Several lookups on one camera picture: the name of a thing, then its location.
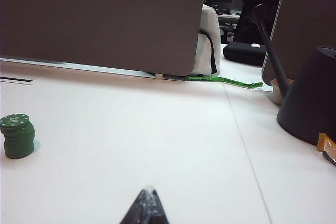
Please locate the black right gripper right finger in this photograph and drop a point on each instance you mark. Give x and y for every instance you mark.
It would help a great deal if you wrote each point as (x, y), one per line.
(158, 211)

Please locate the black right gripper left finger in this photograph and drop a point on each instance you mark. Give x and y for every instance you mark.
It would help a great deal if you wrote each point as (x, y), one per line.
(140, 211)

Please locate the green 20 poker chip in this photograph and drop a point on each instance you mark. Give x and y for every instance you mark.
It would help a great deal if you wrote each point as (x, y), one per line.
(13, 121)

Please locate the green poker chip stack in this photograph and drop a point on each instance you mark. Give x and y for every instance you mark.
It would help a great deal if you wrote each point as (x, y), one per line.
(18, 145)

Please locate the beige paper cup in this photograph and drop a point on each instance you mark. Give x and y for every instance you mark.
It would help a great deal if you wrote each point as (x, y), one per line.
(277, 93)

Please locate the black zip case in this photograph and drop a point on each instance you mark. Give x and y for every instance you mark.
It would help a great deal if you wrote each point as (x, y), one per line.
(244, 53)

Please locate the orange snack wrapper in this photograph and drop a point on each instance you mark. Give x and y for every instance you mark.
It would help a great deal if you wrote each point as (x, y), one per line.
(328, 148)

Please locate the black cone-shaped stand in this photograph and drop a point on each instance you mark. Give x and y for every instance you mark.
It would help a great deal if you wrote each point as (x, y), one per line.
(309, 98)

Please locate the large brown desk partition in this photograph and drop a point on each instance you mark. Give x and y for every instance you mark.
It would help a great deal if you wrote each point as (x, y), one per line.
(99, 19)

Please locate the narrow brown desk partition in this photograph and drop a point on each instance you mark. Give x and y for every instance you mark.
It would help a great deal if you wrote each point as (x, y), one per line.
(307, 11)

